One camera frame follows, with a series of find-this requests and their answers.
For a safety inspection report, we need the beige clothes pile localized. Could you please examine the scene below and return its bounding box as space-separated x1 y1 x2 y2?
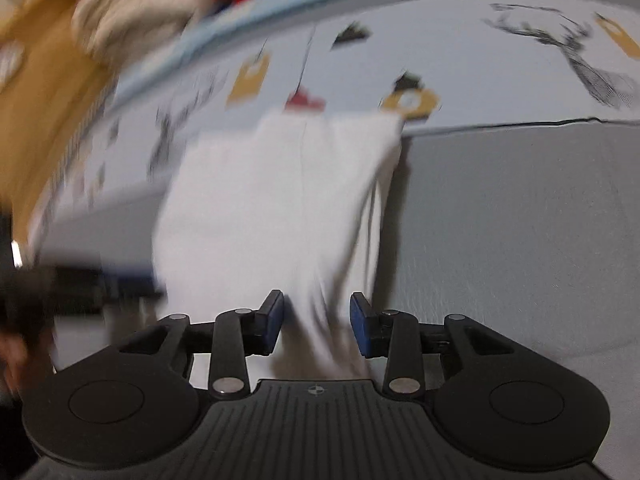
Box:
71 0 222 63

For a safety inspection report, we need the white small garment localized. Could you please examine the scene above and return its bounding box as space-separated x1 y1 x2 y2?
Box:
50 109 410 391

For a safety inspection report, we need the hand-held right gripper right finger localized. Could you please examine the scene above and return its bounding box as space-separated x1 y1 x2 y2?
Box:
349 291 517 399

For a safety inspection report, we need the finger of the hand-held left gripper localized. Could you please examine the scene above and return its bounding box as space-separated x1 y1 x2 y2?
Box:
100 266 169 306

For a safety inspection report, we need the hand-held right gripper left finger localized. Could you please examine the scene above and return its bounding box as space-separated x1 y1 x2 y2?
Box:
117 289 286 399

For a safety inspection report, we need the grey mat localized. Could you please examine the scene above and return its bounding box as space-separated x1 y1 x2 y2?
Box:
30 119 640 480

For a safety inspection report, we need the deer print blanket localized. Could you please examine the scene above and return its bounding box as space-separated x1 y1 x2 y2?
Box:
27 0 640 243

